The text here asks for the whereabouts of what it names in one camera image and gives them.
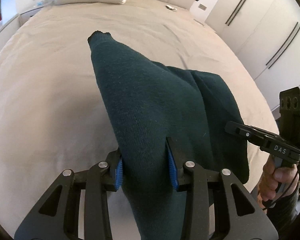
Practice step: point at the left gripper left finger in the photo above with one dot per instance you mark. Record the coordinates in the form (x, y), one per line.
(56, 214)

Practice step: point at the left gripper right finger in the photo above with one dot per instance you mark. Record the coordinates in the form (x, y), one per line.
(218, 206)

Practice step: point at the dark green knit sweater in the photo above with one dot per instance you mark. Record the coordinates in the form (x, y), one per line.
(148, 102)

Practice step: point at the person's right hand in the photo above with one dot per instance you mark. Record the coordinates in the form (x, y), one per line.
(276, 182)

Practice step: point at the beige bed cover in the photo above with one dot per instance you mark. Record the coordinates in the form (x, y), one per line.
(51, 113)

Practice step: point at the small white remote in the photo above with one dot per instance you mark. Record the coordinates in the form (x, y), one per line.
(169, 7)

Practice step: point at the white bedside table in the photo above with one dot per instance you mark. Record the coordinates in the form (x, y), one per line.
(10, 27)

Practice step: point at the white wardrobe with black handles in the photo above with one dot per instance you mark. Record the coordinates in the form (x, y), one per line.
(265, 36)

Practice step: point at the wall light switch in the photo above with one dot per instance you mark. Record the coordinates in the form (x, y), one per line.
(202, 7)

